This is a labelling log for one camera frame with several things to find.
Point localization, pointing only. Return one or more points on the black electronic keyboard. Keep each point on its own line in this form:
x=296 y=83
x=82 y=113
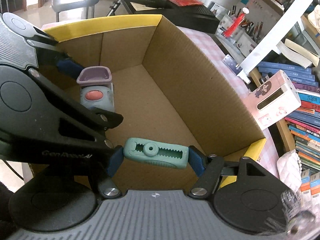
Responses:
x=190 y=17

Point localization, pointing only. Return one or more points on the grey toy with purple top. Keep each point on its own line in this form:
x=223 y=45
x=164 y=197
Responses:
x=96 y=95

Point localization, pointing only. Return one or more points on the white and wood bookshelf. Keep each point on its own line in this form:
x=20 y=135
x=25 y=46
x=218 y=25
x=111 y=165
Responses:
x=262 y=47

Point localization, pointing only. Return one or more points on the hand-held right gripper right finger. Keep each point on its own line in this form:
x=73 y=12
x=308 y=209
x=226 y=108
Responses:
x=196 y=161

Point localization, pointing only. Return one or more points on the black keyboard stand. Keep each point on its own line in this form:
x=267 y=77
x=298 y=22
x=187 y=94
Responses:
x=125 y=2

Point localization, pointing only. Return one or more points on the clear pen holder with pens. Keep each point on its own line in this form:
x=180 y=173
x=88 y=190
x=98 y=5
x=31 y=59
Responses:
x=246 y=42

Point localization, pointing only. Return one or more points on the dark fuzzy cloth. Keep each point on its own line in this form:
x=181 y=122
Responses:
x=5 y=205

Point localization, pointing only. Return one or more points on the row of colourful books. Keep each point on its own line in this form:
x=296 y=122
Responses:
x=300 y=80

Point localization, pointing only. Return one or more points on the small cat picture card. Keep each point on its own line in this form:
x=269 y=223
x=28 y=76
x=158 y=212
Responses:
x=217 y=11

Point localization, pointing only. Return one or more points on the red tassel ornament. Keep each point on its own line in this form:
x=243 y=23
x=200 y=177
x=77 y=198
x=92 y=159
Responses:
x=233 y=27

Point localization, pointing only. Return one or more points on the small spray bottle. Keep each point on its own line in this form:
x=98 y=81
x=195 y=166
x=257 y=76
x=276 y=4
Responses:
x=243 y=76

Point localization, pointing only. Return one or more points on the teal toothed plastic toy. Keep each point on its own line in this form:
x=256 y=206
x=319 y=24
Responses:
x=155 y=153

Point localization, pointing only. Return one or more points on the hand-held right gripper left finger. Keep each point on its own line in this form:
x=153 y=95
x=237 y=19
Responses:
x=114 y=161

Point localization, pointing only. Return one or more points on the cardboard box with yellow rim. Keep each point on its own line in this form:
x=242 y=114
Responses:
x=175 y=80

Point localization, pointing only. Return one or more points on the pink cartoon box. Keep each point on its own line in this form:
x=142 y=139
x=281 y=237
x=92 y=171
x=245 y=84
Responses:
x=275 y=92

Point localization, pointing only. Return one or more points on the white desktop shelf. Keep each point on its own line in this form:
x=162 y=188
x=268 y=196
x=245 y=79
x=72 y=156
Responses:
x=265 y=12

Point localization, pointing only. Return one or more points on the orange white small box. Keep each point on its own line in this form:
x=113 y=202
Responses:
x=305 y=182
x=315 y=187

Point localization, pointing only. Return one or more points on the old beige book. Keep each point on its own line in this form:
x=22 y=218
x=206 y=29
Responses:
x=303 y=47
x=292 y=55

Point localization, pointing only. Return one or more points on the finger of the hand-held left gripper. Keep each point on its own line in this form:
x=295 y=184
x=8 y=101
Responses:
x=70 y=67
x=110 y=120

